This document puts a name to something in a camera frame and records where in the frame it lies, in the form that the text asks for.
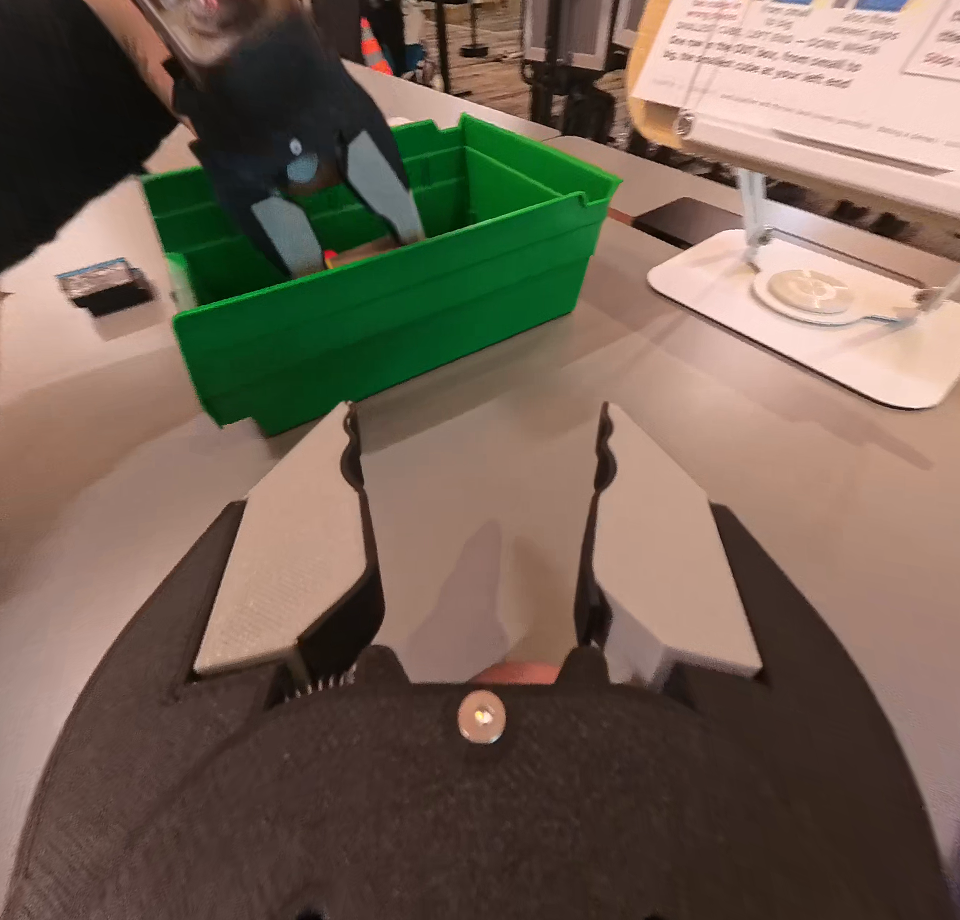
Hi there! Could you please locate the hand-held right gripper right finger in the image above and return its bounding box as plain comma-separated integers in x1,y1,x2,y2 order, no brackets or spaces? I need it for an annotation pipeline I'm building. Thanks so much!
573,401,764,690

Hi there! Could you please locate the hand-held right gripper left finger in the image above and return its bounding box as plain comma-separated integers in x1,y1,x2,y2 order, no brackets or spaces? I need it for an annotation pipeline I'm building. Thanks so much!
192,401,387,688

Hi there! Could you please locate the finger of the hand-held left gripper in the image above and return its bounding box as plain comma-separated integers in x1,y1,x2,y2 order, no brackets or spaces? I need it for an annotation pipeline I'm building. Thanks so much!
249,194,325,277
346,131,426,246

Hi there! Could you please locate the large wooden cube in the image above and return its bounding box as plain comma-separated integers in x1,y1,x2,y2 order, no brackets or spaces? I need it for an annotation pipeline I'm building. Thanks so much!
330,236,402,267

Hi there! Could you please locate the green plastic bin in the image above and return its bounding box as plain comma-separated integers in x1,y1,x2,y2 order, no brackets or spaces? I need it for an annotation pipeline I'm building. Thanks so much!
141,113,624,438

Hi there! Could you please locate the grey desk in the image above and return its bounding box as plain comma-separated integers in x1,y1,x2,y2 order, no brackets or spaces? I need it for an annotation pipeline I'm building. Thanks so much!
0,57,960,861

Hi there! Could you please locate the person's left hand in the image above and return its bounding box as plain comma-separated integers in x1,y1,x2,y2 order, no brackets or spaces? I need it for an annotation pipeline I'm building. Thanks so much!
46,0,181,122

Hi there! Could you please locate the orange traffic cone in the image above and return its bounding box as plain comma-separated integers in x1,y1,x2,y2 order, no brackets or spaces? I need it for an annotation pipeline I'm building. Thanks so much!
358,18,396,77

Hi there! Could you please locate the wooden document stand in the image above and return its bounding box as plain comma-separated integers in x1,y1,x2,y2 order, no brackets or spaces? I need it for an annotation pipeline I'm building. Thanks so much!
626,0,960,411

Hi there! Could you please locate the black phone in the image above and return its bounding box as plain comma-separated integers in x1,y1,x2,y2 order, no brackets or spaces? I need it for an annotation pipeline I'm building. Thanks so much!
633,197,745,251

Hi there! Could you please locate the printed instruction sheet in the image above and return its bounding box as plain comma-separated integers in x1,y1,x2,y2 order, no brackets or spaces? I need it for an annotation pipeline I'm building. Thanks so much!
633,0,960,174

